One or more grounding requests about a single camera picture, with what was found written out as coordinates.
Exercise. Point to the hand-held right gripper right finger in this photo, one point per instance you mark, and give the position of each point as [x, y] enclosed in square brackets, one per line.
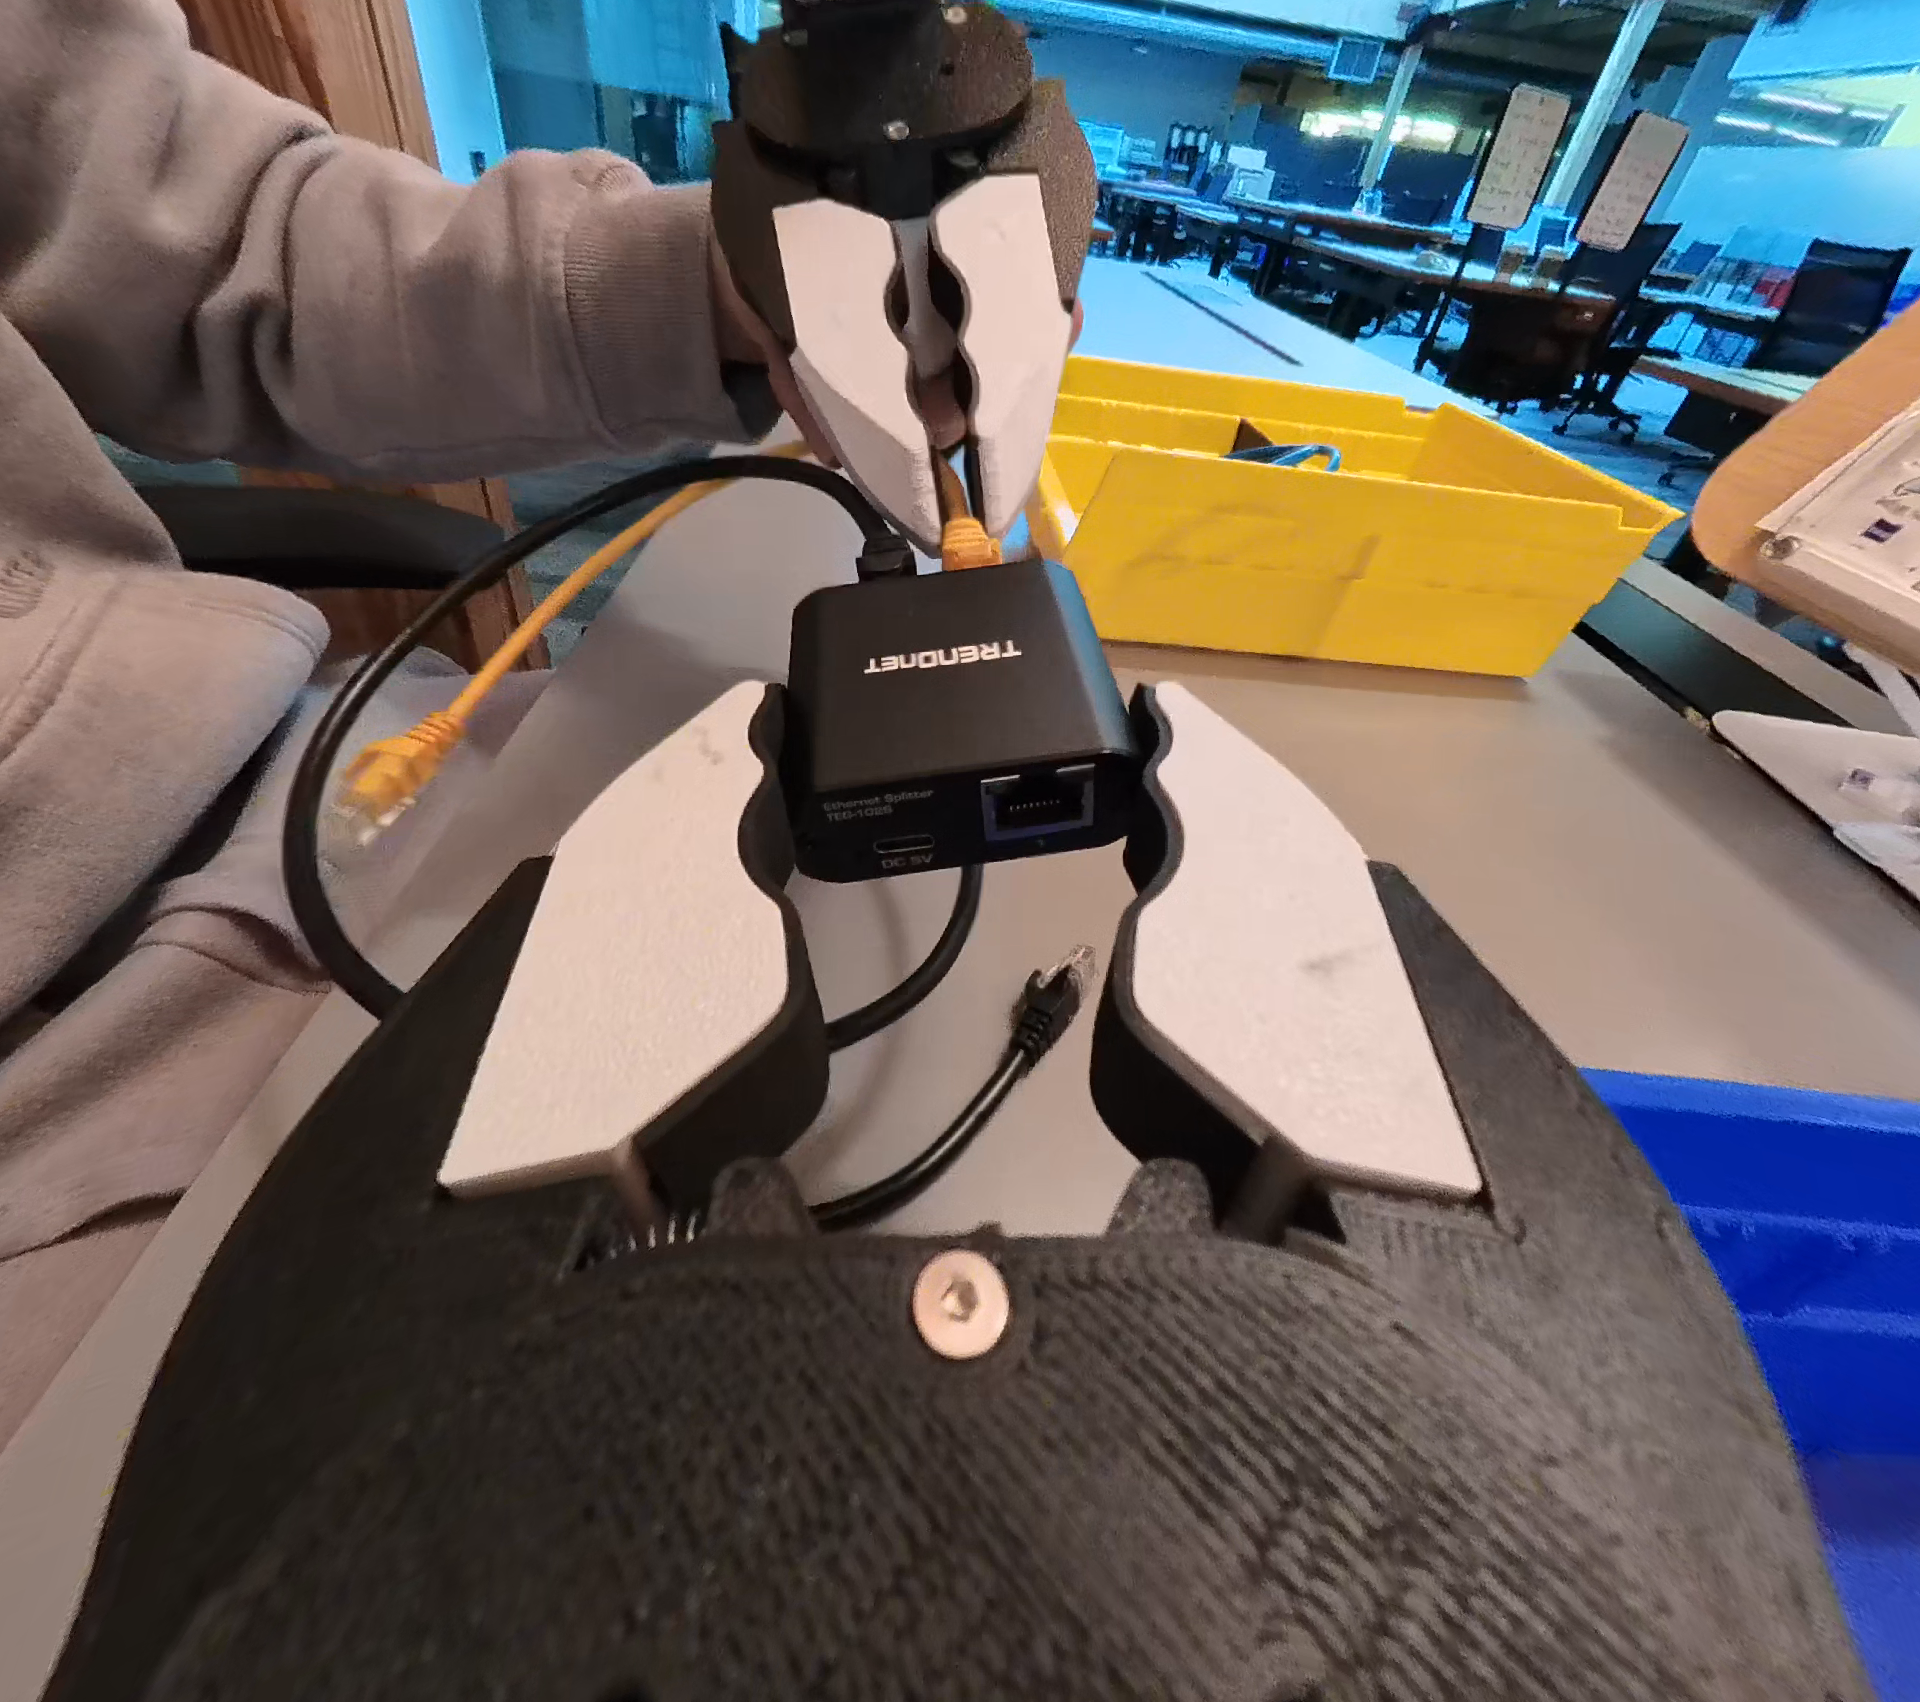
[1290, 966]

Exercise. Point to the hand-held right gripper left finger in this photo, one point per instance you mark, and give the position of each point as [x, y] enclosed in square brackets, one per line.
[628, 952]

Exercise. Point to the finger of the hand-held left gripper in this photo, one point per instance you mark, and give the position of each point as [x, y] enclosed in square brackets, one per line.
[1011, 322]
[841, 337]

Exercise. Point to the black ethernet splitter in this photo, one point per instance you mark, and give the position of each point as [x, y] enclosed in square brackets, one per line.
[944, 728]

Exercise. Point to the person's left forearm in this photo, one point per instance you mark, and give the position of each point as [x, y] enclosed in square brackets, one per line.
[450, 307]

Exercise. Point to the grey desk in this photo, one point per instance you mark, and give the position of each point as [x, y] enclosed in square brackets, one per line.
[1501, 802]

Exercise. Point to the person's left hand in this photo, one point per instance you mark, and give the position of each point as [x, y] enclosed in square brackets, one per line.
[737, 329]

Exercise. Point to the white table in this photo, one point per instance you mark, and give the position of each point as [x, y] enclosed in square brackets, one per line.
[1168, 322]

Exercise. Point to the long dark background table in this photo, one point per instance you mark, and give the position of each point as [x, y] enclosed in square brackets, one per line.
[1348, 247]

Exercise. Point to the yellow plastic bin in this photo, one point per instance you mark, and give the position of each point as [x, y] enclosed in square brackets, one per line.
[1275, 575]

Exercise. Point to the black chair armrest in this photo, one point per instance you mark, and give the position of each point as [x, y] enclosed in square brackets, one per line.
[330, 531]

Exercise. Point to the white standing whiteboard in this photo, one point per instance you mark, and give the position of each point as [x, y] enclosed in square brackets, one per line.
[1632, 181]
[1517, 155]

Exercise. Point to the white stand base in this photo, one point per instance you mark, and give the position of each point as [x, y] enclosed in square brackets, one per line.
[1801, 749]

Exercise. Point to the person in grey hoodie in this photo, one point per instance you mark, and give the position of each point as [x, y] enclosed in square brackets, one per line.
[120, 711]

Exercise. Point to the blue plastic bin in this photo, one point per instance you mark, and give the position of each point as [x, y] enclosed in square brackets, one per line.
[1801, 1282]

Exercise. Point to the wooden document board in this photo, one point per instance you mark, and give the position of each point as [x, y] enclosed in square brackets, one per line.
[1746, 488]

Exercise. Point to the white paper sheet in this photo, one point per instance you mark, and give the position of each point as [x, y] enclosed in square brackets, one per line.
[1861, 515]

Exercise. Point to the black mesh office chair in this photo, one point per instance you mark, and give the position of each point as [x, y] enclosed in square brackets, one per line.
[1828, 307]

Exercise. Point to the black desk edge rail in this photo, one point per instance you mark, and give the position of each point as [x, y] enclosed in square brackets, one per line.
[1681, 644]

